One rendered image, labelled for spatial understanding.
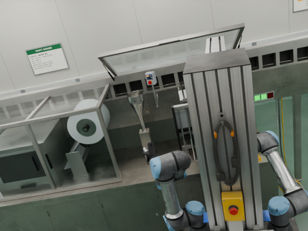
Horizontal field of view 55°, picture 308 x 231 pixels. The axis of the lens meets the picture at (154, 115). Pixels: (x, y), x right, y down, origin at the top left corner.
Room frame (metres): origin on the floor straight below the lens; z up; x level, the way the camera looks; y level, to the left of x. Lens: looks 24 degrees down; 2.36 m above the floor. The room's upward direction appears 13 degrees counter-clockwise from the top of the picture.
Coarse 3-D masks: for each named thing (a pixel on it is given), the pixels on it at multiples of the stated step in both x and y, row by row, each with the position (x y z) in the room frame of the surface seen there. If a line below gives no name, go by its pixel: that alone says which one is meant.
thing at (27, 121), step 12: (108, 84) 2.65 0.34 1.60; (48, 96) 2.72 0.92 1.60; (36, 108) 2.44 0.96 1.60; (96, 108) 2.12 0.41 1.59; (24, 120) 2.21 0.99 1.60; (36, 120) 2.17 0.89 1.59; (48, 120) 2.16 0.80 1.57; (36, 144) 2.18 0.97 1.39; (108, 144) 2.12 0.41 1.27; (36, 168) 2.17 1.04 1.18; (48, 180) 2.18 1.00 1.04; (108, 180) 2.14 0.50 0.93; (120, 180) 2.12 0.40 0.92; (36, 192) 2.20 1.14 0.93; (48, 192) 2.19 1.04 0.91
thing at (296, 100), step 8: (296, 96) 2.66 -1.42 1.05; (296, 104) 2.66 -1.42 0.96; (296, 112) 2.66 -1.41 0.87; (296, 120) 2.66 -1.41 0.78; (296, 128) 2.66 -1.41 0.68; (296, 136) 2.66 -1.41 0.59; (296, 144) 2.66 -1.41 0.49; (296, 152) 2.66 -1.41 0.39; (296, 160) 2.66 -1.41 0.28; (296, 168) 2.66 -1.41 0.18; (296, 176) 2.66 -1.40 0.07
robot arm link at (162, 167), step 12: (168, 156) 1.44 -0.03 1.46; (156, 168) 1.39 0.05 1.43; (168, 168) 1.40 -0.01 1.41; (168, 180) 1.40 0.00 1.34; (168, 192) 1.41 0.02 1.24; (168, 204) 1.42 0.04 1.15; (168, 216) 1.42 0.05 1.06; (180, 216) 1.40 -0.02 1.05; (168, 228) 1.39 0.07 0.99; (180, 228) 1.40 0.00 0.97
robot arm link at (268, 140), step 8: (264, 136) 1.65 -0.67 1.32; (272, 136) 1.64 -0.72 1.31; (264, 144) 1.62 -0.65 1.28; (272, 144) 1.60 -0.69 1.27; (264, 152) 1.60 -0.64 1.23; (272, 152) 1.58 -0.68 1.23; (272, 160) 1.55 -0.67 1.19; (280, 160) 1.53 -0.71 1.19; (272, 168) 1.54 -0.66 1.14; (280, 168) 1.50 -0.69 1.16; (280, 176) 1.47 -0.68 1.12; (288, 176) 1.46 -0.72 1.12; (280, 184) 1.47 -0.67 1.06; (288, 184) 1.42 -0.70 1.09; (296, 184) 1.43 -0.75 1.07; (288, 192) 1.39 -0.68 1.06; (296, 192) 1.37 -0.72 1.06; (304, 192) 1.38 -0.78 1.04; (296, 200) 1.34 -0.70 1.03; (304, 200) 1.33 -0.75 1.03; (296, 208) 1.31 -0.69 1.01; (304, 208) 1.31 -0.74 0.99
